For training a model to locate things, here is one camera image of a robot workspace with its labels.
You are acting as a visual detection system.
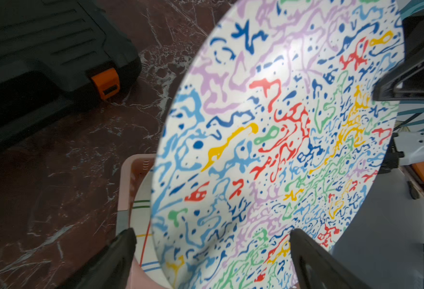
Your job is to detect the colourful squiggle pattern plate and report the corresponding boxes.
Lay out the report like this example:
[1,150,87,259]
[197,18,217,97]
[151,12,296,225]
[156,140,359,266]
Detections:
[150,1,405,289]

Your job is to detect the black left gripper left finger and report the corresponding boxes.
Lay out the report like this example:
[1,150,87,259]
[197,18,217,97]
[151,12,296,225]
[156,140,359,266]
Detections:
[58,228,136,289]

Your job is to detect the black plastic tool case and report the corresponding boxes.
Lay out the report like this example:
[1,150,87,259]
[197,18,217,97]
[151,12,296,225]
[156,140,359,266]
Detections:
[0,1,142,151]

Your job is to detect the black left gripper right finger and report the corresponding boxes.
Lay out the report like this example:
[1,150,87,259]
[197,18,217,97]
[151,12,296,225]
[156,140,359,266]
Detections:
[290,229,369,289]

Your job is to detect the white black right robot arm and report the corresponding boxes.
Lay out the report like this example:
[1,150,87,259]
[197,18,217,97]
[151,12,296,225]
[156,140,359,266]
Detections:
[373,1,424,184]

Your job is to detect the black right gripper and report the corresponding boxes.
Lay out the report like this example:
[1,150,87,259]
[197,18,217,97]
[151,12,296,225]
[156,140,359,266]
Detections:
[373,10,424,101]

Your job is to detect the pink perforated plastic basket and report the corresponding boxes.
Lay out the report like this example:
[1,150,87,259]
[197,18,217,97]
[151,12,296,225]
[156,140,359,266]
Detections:
[116,154,172,289]

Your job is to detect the white plaid line plate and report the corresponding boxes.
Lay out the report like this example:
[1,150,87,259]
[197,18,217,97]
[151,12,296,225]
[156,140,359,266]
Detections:
[130,172,161,276]

